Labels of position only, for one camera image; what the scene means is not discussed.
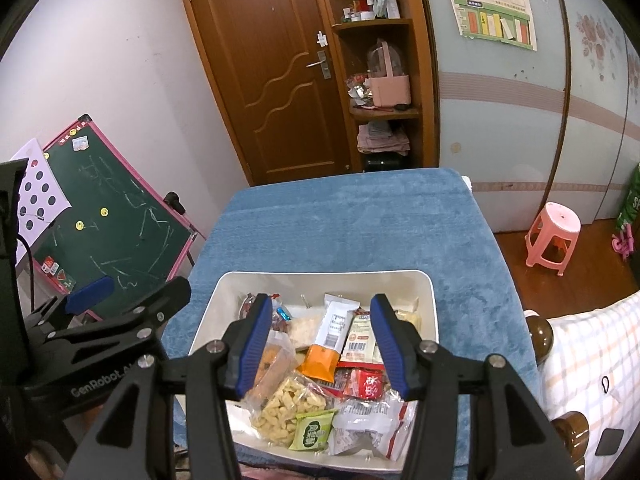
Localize items on top shelf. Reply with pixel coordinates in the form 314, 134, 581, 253
341, 0, 401, 23

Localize brown wooden door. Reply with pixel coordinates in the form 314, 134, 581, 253
190, 0, 350, 184

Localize silver door handle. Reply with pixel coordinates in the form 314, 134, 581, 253
306, 50, 332, 80

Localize puffed corn snack bag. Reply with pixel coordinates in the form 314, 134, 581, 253
250, 372, 333, 448

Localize wall poster chart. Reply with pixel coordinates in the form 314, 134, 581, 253
450, 0, 537, 51

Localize clear bag brown crackers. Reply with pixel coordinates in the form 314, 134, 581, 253
243, 330, 297, 412

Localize white dotted calibration sheet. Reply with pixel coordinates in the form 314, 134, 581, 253
11, 139, 72, 255

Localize brown wooden bed post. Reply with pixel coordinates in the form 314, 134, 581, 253
525, 314, 554, 365

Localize checked white bed sheet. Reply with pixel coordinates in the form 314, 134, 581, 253
539, 292, 639, 479

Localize green bag on cabinet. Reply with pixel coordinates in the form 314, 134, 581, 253
616, 164, 640, 231

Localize white crumpled wrapper packet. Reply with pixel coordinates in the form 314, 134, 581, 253
328, 389, 418, 462

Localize red snack packet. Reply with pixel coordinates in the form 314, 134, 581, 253
338, 368, 386, 401

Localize folded pink cloth stack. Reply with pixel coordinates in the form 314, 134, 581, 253
357, 120, 411, 156

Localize blue white snack packet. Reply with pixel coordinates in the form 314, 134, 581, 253
271, 299, 292, 323

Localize white orange snack packet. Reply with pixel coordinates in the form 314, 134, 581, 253
298, 294, 360, 382

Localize Lipo white red packet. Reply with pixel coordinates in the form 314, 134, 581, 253
341, 312, 383, 366

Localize green chalkboard pink frame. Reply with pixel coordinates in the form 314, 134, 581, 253
34, 115, 201, 320

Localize red candy clear wrapper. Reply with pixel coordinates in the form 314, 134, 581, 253
238, 292, 256, 320

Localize black cable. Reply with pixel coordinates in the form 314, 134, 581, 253
14, 234, 36, 311

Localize white plastic bin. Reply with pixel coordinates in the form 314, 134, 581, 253
190, 270, 439, 474

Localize green snack packet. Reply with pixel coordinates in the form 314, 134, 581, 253
288, 408, 336, 452

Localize pink plastic stool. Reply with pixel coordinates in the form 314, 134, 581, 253
525, 202, 582, 276

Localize wooden shelf unit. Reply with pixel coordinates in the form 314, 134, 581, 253
318, 0, 439, 172

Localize blue fuzzy table cloth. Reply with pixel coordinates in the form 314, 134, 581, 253
160, 167, 544, 480

